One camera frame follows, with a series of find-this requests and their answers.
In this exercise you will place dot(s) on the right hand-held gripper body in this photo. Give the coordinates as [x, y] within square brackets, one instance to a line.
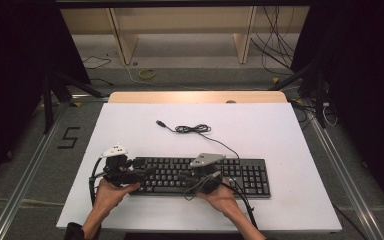
[208, 160]

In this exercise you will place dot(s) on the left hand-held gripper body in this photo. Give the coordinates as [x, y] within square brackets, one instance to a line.
[120, 170]

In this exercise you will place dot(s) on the black computer keyboard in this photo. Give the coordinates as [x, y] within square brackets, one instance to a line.
[246, 176]

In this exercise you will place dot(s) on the person's left hand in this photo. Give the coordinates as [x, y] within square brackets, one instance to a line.
[110, 196]

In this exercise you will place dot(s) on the person's right hand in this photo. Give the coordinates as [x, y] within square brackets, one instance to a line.
[220, 200]

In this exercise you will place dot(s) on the light wooden table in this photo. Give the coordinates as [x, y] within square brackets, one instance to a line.
[180, 97]

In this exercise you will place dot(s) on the person's dark sleeve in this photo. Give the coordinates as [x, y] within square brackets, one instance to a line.
[75, 232]

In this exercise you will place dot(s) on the yellow tape roll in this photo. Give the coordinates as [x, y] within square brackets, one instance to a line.
[141, 74]

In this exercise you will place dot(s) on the black tripod stand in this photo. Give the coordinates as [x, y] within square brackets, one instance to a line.
[320, 100]
[47, 106]

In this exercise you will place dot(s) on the light wooden shelf unit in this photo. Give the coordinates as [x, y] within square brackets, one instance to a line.
[126, 36]

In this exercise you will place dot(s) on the black curtain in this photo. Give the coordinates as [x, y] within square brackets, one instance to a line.
[363, 83]
[13, 66]

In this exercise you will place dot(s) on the black overhead bar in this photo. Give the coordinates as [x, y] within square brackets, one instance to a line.
[180, 3]

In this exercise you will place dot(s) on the metal floor rail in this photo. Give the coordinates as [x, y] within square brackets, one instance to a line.
[23, 186]
[346, 180]

